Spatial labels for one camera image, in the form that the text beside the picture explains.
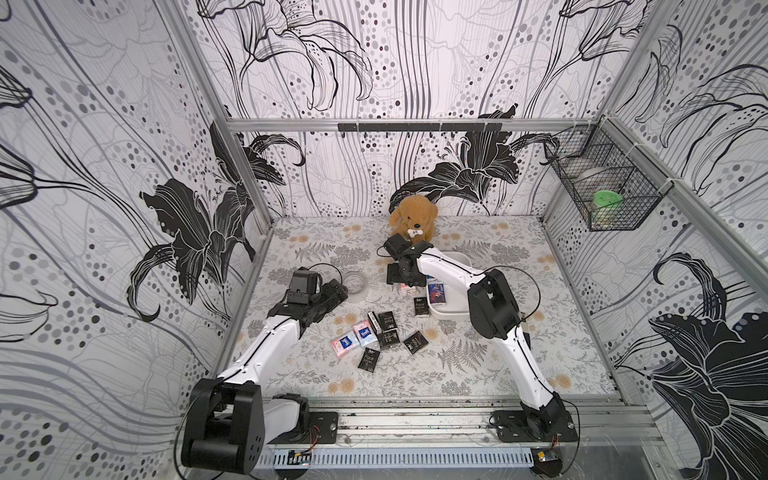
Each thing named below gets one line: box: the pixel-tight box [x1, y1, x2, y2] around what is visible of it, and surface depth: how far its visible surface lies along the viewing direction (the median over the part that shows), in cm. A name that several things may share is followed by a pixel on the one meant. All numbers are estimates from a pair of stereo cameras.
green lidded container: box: [591, 190, 623, 228], surface depth 81 cm
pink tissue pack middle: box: [352, 320, 378, 347], surface depth 88 cm
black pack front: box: [358, 347, 380, 373], surface depth 84 cm
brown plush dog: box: [389, 195, 438, 243], surface depth 100 cm
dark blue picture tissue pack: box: [428, 282, 446, 304], surface depth 95 cm
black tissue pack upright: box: [367, 311, 381, 336], surface depth 89 cm
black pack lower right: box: [402, 331, 429, 355], surface depth 87 cm
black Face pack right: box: [414, 297, 429, 316], surface depth 93 cm
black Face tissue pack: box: [378, 311, 398, 332], surface depth 92 cm
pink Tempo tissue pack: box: [399, 283, 420, 298], surface depth 100 cm
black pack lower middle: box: [377, 328, 401, 347], surface depth 88 cm
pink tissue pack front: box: [332, 331, 360, 358], surface depth 86 cm
